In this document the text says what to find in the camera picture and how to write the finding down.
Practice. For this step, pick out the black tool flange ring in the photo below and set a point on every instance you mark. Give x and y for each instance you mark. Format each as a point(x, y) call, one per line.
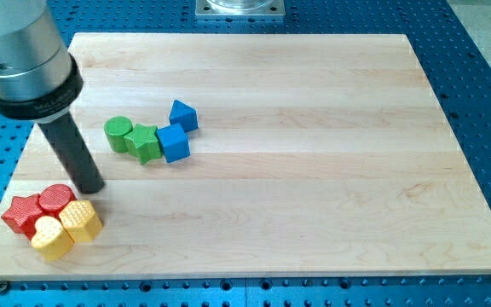
point(49, 104)

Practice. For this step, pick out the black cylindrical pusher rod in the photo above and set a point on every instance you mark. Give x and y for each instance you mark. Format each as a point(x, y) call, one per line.
point(68, 144)

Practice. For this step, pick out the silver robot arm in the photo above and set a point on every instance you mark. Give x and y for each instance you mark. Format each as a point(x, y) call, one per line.
point(39, 80)

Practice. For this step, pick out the green star block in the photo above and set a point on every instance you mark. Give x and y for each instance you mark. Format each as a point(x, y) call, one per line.
point(142, 142)

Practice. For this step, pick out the red star block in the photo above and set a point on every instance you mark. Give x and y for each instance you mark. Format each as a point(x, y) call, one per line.
point(23, 214)

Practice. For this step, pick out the blue cube block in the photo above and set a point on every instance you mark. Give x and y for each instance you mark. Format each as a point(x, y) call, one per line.
point(174, 142)

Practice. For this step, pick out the green cylinder block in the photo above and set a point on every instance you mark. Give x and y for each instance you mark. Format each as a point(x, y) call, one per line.
point(115, 129)

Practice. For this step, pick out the red cylinder block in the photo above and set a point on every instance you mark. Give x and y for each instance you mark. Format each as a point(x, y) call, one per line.
point(55, 198)

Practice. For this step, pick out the yellow hexagon block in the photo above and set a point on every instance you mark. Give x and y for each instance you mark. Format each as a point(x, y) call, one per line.
point(80, 220)

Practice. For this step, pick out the yellow heart block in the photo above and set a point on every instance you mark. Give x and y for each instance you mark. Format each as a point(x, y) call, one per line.
point(51, 240)

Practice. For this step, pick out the blue triangular prism block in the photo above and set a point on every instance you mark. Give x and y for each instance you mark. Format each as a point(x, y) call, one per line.
point(183, 115)

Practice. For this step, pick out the board clamp screw left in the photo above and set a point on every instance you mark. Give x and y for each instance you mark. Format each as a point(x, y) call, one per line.
point(4, 287)

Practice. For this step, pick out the wooden board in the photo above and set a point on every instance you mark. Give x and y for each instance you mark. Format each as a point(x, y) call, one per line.
point(316, 155)

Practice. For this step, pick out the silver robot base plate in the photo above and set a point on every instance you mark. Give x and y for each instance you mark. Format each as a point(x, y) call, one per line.
point(239, 8)

